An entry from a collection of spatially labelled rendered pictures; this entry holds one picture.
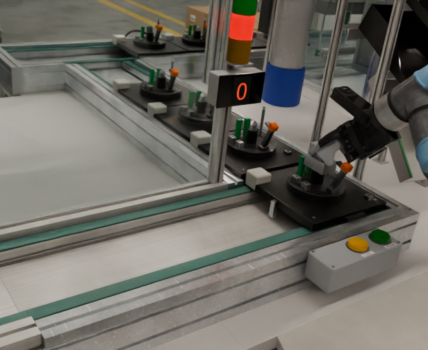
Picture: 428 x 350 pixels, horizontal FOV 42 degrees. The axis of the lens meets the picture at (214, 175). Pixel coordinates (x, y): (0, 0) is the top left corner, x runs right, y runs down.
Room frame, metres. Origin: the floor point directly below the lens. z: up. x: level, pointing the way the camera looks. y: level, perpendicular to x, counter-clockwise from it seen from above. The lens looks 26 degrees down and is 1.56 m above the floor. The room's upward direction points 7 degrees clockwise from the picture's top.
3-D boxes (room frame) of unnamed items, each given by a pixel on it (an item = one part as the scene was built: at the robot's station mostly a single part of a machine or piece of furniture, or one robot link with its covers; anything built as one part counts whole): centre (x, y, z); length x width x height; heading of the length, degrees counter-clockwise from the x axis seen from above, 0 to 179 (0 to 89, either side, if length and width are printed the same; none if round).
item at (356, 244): (0.98, -0.31, 0.96); 0.04 x 0.04 x 0.02
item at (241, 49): (1.18, -0.02, 1.28); 0.05 x 0.05 x 0.05
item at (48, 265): (1.04, 0.01, 0.91); 0.84 x 0.28 x 0.10; 127
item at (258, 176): (1.22, -0.11, 0.97); 0.05 x 0.05 x 0.04; 37
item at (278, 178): (1.20, -0.24, 0.96); 0.24 x 0.24 x 0.02; 37
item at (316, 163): (1.21, -0.24, 1.06); 0.08 x 0.04 x 0.07; 37
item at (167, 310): (0.91, -0.12, 0.91); 0.89 x 0.06 x 0.11; 127
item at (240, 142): (1.40, -0.09, 1.01); 0.24 x 0.24 x 0.13; 37
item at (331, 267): (0.98, -0.31, 0.93); 0.21 x 0.07 x 0.06; 127
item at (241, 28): (1.18, -0.02, 1.33); 0.05 x 0.05 x 0.05
